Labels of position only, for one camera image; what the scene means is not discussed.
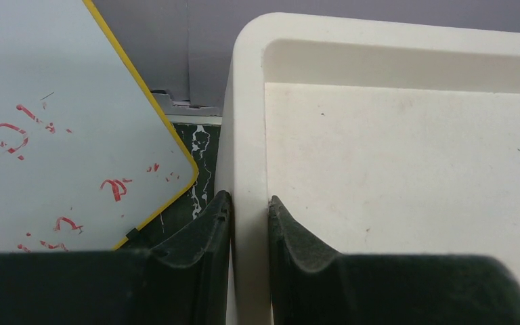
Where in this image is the yellow framed whiteboard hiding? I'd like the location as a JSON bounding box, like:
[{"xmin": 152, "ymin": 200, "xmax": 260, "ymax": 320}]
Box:
[{"xmin": 0, "ymin": 1, "xmax": 198, "ymax": 253}]

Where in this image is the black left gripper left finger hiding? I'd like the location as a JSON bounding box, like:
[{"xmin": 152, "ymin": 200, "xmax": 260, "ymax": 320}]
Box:
[{"xmin": 0, "ymin": 191, "xmax": 232, "ymax": 324}]

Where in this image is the white plastic drawer organizer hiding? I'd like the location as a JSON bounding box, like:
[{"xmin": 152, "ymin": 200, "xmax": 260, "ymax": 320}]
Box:
[{"xmin": 215, "ymin": 13, "xmax": 520, "ymax": 324}]

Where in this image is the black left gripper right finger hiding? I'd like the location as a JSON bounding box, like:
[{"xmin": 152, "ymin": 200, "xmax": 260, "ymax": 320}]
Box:
[{"xmin": 268, "ymin": 196, "xmax": 520, "ymax": 324}]

